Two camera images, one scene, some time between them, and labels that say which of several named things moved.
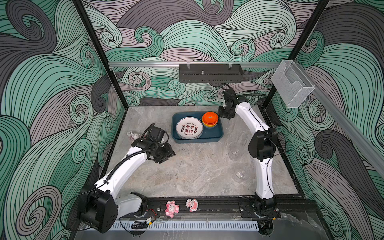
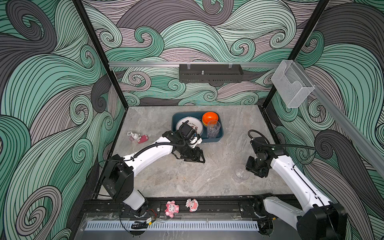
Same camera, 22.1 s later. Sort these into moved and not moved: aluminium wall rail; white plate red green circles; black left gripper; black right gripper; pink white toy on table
Moved: black right gripper; black left gripper
Not moved: white plate red green circles; aluminium wall rail; pink white toy on table
